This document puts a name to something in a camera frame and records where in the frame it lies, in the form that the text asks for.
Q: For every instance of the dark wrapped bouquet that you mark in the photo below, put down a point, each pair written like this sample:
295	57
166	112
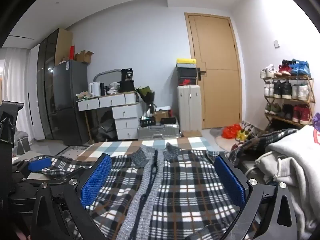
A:
147	97

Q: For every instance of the red paper bag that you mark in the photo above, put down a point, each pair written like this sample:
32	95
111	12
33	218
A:
72	52

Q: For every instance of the dark bag under desk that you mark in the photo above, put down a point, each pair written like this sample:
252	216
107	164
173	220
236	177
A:
105	127

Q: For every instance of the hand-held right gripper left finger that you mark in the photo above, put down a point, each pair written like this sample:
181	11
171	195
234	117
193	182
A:
96	180

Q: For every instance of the white curtain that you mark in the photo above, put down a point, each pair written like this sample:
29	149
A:
17	80

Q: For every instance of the open cardboard box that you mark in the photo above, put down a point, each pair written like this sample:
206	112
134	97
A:
83	57

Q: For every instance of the checkered tablecloth table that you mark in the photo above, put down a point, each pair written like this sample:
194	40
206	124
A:
120	147

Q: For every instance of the flat silver suitcase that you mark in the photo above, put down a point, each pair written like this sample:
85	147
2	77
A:
157	131

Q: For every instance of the dark grey fridge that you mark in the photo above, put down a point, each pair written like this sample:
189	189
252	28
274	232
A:
70	100

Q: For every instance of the light grey hoodie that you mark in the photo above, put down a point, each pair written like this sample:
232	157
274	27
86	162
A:
287	160

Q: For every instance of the grey curved metal frame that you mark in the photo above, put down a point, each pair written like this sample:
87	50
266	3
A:
107	72

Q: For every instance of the tan wooden door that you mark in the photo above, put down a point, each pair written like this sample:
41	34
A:
215	55

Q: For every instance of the black red-logo shoe box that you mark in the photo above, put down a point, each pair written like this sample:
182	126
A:
187	81

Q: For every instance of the white drawer desk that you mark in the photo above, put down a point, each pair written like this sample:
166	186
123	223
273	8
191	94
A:
125	115

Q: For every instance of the black printed bag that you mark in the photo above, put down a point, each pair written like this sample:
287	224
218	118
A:
127	75

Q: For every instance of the flat cardboard piece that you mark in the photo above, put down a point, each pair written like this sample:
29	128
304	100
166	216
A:
192	133

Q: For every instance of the white wall switch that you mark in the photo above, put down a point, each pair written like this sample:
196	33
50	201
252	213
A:
276	43

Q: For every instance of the white electric kettle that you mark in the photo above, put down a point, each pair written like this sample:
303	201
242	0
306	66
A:
94	90

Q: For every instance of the grey shoe box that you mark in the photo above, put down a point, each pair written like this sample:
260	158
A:
186	65

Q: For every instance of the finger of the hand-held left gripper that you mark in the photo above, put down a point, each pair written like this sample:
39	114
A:
60	177
40	164

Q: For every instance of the grey dotted floor mat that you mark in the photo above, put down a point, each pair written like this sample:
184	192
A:
72	150

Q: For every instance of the red plastic bag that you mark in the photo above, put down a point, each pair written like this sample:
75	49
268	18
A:
231	131

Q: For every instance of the yellow shoe box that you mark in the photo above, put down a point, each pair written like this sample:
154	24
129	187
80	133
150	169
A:
186	61

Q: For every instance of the white red-print sweatshirt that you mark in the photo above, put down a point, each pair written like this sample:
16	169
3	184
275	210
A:
310	140

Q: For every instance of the flat black box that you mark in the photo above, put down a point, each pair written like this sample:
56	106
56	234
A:
168	120

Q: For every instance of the upright beige suitcase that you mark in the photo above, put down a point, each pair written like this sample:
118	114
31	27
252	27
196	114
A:
188	110

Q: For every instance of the round pale rug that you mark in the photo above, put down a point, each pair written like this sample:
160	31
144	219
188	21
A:
220	142

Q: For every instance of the black thermos bottle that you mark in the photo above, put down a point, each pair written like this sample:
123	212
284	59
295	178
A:
102	89

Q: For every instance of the black white plaid jacket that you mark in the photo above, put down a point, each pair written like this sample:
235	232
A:
175	185

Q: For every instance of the small brown cardboard box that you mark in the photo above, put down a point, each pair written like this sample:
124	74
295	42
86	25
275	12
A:
161	115

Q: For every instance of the black plastic crate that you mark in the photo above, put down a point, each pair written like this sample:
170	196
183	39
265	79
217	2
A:
147	122

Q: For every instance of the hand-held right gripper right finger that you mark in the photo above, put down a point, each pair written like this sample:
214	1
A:
230	180

